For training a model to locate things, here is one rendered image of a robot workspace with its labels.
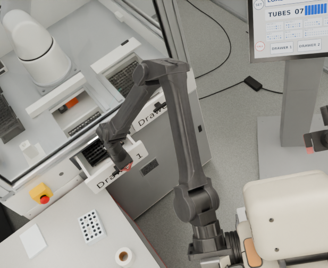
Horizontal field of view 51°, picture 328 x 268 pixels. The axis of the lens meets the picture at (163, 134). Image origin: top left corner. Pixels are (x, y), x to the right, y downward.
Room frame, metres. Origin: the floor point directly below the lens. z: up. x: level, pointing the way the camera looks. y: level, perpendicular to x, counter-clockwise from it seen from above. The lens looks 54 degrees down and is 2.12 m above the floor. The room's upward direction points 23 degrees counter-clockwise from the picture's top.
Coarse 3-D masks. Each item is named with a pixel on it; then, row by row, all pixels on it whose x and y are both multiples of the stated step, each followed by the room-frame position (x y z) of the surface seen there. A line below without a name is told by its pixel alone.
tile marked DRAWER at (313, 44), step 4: (300, 40) 0.96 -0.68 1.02; (304, 40) 0.95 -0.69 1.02; (308, 40) 0.95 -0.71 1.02; (312, 40) 0.94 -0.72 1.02; (316, 40) 0.93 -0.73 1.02; (320, 40) 0.92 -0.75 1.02; (300, 44) 0.95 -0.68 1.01; (304, 44) 0.94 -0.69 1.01; (308, 44) 0.94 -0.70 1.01; (312, 44) 0.93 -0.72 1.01; (316, 44) 0.92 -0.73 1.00; (320, 44) 0.91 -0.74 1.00; (300, 48) 0.94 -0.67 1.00; (304, 48) 0.93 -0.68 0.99; (308, 48) 0.93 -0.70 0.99; (312, 48) 0.92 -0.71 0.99; (316, 48) 0.91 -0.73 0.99; (320, 48) 0.90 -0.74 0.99
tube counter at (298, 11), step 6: (294, 6) 1.05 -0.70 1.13; (300, 6) 1.04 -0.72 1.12; (306, 6) 1.03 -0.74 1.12; (312, 6) 1.02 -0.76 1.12; (318, 6) 1.01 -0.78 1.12; (324, 6) 0.99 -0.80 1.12; (294, 12) 1.04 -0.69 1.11; (300, 12) 1.03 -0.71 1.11; (306, 12) 1.01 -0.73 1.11; (312, 12) 1.00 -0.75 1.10; (318, 12) 0.99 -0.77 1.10; (324, 12) 0.98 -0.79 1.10
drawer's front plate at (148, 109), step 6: (156, 96) 1.07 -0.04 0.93; (162, 96) 1.06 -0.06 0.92; (150, 102) 1.05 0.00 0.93; (156, 102) 1.05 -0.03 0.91; (162, 102) 1.06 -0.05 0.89; (144, 108) 1.03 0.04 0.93; (150, 108) 1.04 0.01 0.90; (162, 108) 1.06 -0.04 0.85; (138, 114) 1.02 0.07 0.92; (144, 114) 1.03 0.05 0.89; (156, 114) 1.04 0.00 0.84; (138, 120) 1.02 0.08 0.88; (150, 120) 1.03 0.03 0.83; (138, 126) 1.01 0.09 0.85; (144, 126) 1.02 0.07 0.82
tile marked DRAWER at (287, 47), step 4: (272, 44) 1.01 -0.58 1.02; (276, 44) 1.00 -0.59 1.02; (280, 44) 0.99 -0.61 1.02; (284, 44) 0.98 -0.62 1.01; (288, 44) 0.97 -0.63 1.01; (292, 44) 0.97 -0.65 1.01; (272, 48) 1.00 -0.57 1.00; (276, 48) 0.99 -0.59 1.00; (280, 48) 0.98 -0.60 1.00; (284, 48) 0.97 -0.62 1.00; (288, 48) 0.96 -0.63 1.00; (292, 48) 0.96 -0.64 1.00; (272, 52) 0.99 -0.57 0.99; (276, 52) 0.98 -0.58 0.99; (280, 52) 0.97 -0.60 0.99; (284, 52) 0.96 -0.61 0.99; (288, 52) 0.96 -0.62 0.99; (292, 52) 0.95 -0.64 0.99
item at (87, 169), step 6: (126, 138) 0.98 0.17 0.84; (126, 144) 0.95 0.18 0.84; (132, 144) 0.92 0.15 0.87; (78, 156) 0.99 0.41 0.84; (84, 156) 0.98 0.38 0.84; (108, 156) 0.93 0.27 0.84; (78, 162) 0.92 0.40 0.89; (84, 162) 0.95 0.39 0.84; (102, 162) 0.91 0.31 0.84; (84, 168) 0.88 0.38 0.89; (90, 168) 0.91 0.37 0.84; (96, 168) 0.89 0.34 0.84; (90, 174) 0.87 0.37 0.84
